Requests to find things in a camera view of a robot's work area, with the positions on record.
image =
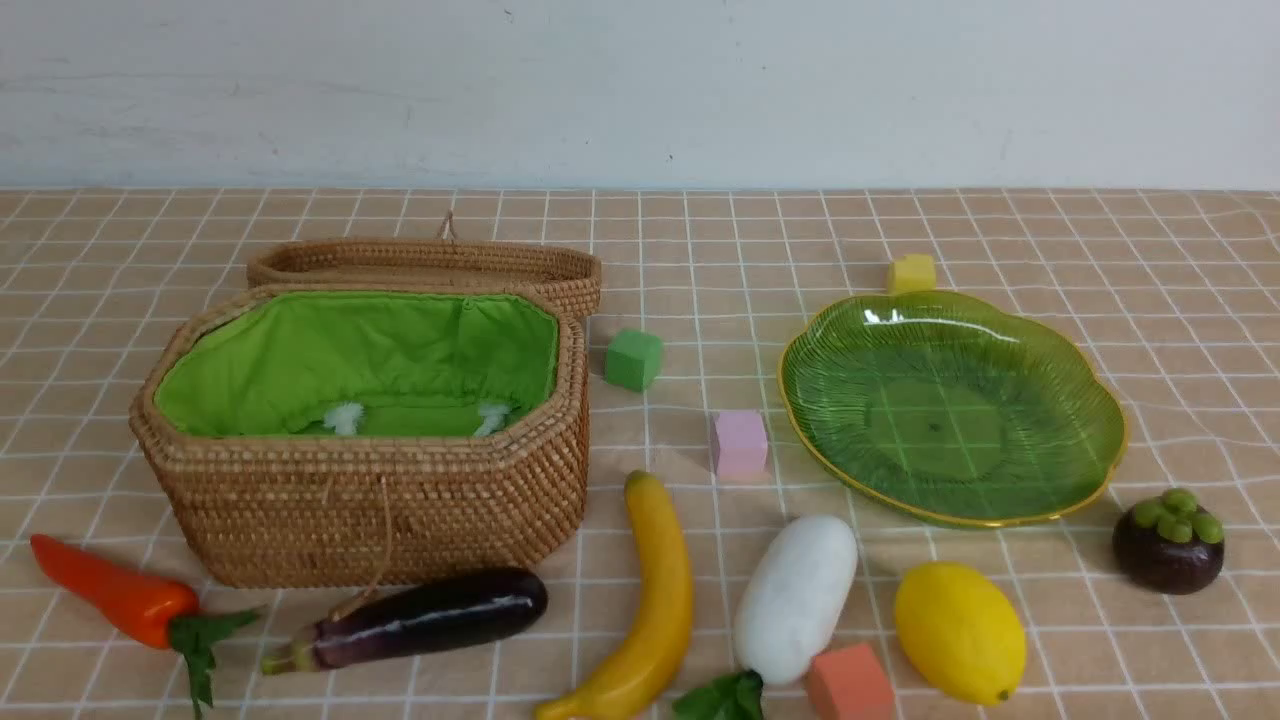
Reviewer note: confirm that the white radish with leaves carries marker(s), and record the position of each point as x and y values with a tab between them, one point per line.
786	615

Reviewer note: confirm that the yellow banana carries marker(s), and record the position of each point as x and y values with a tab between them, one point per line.
654	649

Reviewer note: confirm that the purple eggplant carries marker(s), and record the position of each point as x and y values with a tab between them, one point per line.
480	607

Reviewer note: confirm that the yellow lemon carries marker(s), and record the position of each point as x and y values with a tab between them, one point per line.
961	632

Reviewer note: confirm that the orange carrot with green leaves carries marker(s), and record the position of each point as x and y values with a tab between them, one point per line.
160	612

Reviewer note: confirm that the dark purple mangosteen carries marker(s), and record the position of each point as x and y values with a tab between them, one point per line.
1169	543

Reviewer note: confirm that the green foam cube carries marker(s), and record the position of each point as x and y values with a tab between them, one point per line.
633	360

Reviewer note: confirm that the pink foam cube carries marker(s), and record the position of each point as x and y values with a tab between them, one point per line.
740	444

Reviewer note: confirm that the yellow foam cube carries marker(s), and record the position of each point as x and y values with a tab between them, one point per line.
911	273

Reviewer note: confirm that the green glass leaf plate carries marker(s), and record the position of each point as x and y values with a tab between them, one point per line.
939	405

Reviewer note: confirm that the woven wicker basket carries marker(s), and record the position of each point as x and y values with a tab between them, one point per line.
321	435

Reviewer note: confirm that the orange foam cube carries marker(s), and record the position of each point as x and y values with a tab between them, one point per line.
850	683

